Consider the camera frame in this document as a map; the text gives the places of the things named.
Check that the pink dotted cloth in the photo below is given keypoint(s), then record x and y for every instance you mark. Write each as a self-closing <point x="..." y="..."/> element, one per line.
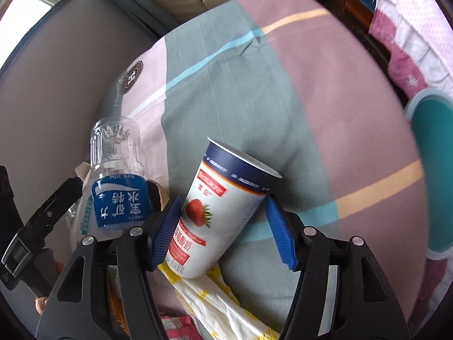
<point x="400" y="53"/>

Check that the orange snack wrapper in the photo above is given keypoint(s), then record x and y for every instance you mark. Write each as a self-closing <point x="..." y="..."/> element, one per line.
<point x="114" y="301"/>

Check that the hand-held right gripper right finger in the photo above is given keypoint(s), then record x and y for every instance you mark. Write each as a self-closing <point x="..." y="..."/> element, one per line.
<point x="279" y="233"/>

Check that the pink snack packet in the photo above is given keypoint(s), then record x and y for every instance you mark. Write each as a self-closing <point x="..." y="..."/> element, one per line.
<point x="178" y="327"/>

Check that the white yellow patterned wrapper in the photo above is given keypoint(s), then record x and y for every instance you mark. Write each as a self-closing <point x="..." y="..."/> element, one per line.
<point x="212" y="301"/>

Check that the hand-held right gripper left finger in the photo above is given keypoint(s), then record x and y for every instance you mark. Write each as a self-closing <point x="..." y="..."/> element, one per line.
<point x="165" y="235"/>

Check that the strawberry yogurt cup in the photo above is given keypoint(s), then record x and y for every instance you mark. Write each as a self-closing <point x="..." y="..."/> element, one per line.
<point x="219" y="212"/>

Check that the clear water bottle blue label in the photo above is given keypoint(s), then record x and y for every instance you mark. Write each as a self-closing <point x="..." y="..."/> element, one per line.
<point x="116" y="170"/>

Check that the brown round snack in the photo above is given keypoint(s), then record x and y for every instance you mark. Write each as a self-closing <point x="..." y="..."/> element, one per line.
<point x="157" y="193"/>

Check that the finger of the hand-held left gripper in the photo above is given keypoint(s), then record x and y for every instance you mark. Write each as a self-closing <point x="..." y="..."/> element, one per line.
<point x="58" y="202"/>

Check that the person's left hand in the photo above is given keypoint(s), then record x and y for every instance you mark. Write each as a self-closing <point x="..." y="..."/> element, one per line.
<point x="41" y="305"/>

